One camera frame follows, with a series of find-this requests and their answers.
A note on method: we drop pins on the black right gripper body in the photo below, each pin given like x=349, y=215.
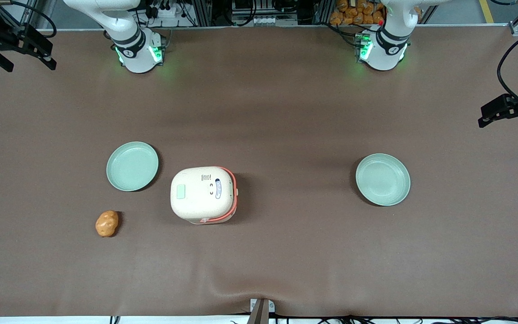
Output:
x=3, y=42

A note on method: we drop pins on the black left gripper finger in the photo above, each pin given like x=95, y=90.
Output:
x=495, y=110

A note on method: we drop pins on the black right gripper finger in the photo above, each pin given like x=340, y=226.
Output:
x=3, y=60
x=43, y=49

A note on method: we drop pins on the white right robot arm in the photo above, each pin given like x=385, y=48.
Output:
x=133, y=40

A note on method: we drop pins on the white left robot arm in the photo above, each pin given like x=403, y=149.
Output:
x=387, y=47

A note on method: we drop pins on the cream rice cooker orange trim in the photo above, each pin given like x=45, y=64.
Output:
x=200, y=193

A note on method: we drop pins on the white power strip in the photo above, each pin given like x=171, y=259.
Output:
x=167, y=11

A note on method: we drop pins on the pale green round plate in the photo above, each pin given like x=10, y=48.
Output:
x=382, y=180
x=132, y=166

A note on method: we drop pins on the orange fruit pile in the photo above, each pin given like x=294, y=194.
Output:
x=358, y=12

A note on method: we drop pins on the orange brown potato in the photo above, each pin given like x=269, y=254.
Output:
x=107, y=223

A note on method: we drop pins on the brown table mat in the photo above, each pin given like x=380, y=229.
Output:
x=286, y=112

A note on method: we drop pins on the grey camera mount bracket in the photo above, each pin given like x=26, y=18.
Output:
x=261, y=310

